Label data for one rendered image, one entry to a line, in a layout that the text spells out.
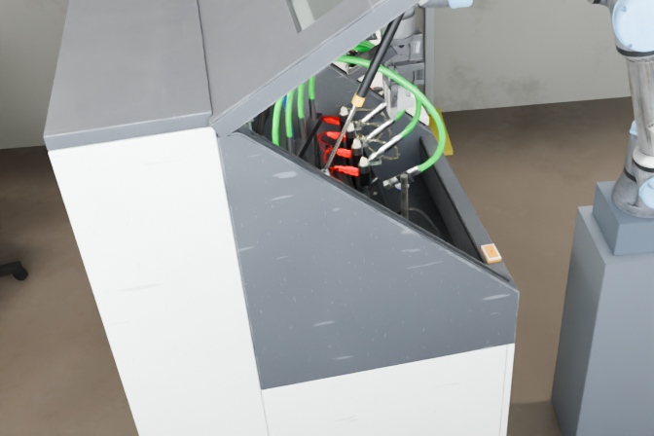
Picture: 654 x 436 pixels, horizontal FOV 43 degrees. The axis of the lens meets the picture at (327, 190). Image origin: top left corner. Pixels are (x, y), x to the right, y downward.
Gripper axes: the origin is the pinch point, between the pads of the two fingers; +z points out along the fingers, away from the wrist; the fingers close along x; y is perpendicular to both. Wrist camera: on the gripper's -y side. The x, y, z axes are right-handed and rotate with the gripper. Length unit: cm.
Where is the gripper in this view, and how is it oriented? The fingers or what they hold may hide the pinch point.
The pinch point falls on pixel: (389, 114)
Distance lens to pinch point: 188.2
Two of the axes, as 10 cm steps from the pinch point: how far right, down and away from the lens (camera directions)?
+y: 9.8, -1.6, 1.0
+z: 0.7, 8.1, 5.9
